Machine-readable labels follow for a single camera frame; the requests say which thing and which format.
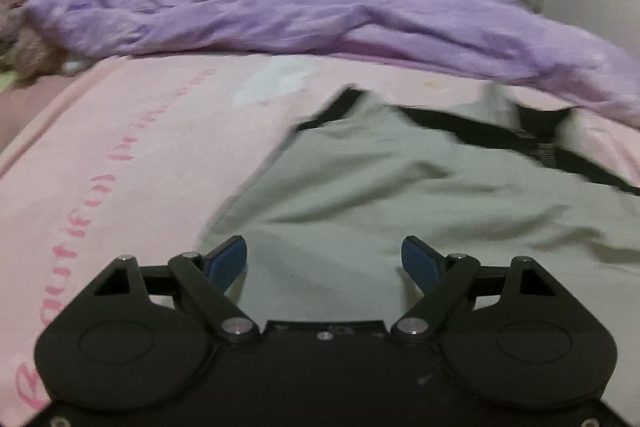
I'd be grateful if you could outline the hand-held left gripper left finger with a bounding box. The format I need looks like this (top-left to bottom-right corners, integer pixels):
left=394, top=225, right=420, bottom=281
left=92, top=235, right=261, bottom=346

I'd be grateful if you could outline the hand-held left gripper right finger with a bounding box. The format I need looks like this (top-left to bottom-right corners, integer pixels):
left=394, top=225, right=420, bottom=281
left=390, top=235, right=558, bottom=347

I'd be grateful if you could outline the grey and black jacket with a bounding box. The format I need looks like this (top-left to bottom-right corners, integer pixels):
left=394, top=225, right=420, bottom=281
left=197, top=84, right=640, bottom=324

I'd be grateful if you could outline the pink printed bed sheet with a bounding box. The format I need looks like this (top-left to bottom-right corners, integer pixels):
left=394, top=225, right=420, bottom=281
left=0, top=52, right=640, bottom=427

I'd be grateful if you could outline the mauve fitted bed sheet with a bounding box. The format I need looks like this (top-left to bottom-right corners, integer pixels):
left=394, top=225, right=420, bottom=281
left=0, top=74, right=76, bottom=128

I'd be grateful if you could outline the purple duvet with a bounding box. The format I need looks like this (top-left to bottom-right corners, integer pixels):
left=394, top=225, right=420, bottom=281
left=22, top=0, right=640, bottom=130

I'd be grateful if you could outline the grey plush toy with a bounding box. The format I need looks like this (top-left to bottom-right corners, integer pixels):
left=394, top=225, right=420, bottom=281
left=0, top=4, right=67, bottom=82

